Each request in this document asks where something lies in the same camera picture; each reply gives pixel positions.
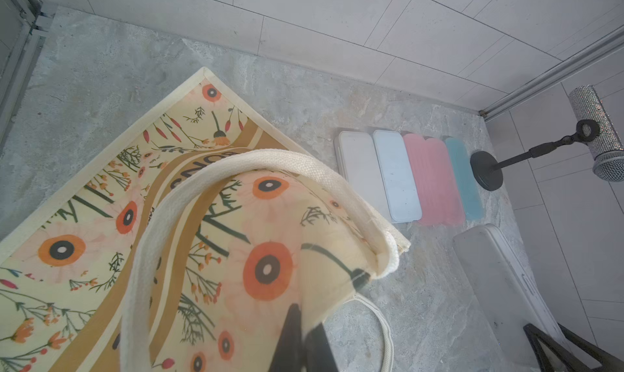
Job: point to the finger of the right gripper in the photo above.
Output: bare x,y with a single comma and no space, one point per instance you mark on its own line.
607,361
550,355

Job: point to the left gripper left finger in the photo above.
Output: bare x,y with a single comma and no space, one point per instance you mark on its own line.
288,356

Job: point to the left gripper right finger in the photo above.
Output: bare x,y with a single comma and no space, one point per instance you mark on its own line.
318,353

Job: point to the floral canvas tote bag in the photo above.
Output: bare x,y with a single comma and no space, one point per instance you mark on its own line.
182,245

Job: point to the pale mint pencil case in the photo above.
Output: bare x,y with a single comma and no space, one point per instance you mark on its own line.
398,180

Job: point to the teal translucent pencil case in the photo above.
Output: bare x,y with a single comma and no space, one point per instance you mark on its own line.
467,186

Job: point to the white glossy tin pencil case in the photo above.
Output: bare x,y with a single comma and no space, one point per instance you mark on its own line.
358,164

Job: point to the pink translucent pencil case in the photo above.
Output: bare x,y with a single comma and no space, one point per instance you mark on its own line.
447,197

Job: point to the glitter microphone on stand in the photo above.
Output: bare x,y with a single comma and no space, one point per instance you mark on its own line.
594,129

